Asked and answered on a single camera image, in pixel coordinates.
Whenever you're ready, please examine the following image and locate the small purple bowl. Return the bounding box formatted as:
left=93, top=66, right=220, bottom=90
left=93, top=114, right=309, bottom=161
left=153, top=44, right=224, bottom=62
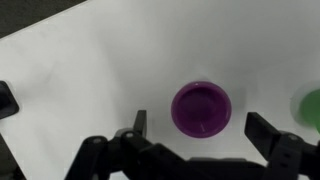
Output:
left=171, top=81, right=232, bottom=138

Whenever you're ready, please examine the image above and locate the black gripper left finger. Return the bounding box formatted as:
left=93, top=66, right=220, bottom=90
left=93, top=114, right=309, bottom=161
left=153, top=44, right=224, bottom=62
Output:
left=133, top=110, right=147, bottom=137

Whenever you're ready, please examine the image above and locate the small green bowl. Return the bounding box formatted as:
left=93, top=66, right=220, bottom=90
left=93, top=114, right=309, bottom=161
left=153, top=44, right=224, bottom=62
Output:
left=290, top=81, right=320, bottom=133

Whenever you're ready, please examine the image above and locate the black perforated board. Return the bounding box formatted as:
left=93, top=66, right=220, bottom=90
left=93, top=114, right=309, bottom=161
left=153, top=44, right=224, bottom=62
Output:
left=0, top=81, right=20, bottom=119

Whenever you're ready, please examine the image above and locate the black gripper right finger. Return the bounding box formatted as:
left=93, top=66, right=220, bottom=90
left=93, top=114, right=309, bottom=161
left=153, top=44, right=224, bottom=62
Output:
left=244, top=112, right=281, bottom=160

